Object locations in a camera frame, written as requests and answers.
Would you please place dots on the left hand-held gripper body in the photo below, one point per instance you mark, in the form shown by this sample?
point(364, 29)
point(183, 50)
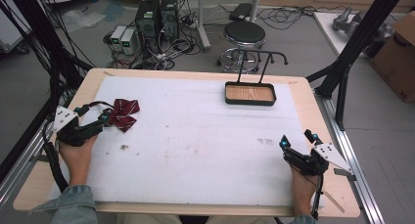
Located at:
point(73, 132)

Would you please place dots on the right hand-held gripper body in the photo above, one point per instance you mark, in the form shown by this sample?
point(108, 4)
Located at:
point(313, 160)

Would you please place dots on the maroon striped bow tie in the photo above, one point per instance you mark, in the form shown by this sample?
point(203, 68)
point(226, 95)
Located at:
point(124, 114)

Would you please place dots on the person's left hand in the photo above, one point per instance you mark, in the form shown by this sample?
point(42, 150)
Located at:
point(78, 158)

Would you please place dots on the person's right hand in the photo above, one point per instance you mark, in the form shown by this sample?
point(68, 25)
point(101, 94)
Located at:
point(303, 188)

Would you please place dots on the wooden table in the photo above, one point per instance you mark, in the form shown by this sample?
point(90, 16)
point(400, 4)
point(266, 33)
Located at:
point(329, 126)

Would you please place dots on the thin wooden stick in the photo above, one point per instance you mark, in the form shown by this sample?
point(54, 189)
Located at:
point(333, 201)

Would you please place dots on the black tray with hanger rack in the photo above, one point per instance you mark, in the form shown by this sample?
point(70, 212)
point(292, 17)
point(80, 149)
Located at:
point(249, 94)

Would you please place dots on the white power supply unit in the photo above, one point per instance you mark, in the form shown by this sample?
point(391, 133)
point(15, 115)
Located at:
point(117, 36)
point(129, 41)

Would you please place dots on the white table mat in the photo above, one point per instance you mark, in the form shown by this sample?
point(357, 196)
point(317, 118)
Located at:
point(202, 145)

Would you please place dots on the black computer tower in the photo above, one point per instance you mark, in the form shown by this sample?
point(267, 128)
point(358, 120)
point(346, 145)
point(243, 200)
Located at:
point(147, 20)
point(169, 17)

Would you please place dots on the white floor board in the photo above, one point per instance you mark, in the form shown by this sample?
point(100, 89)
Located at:
point(332, 31)

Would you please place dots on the brown cardboard box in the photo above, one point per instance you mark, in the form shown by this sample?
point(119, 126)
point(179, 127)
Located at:
point(396, 61)

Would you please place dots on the black round stool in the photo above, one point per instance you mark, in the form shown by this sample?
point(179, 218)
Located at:
point(244, 33)

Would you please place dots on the grey desk leg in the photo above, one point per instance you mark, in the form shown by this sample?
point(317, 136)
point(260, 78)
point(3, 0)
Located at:
point(202, 22)

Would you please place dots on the black flat case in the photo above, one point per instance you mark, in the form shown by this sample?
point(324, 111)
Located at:
point(240, 11)

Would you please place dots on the aluminium rail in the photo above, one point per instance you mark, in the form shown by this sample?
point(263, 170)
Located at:
point(19, 168)
point(352, 152)

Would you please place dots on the black metal frame stand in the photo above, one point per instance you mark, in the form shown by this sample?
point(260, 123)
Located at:
point(42, 38)
point(355, 48)

